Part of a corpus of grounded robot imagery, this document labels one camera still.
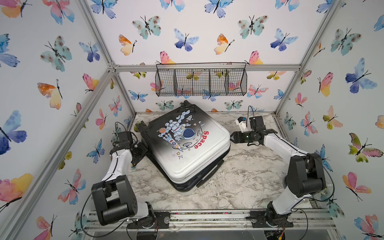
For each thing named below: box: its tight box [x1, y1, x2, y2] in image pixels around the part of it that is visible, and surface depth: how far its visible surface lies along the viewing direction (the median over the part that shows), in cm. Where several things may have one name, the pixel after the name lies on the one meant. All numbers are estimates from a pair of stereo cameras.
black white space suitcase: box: [136, 100, 231, 192], surface depth 80 cm
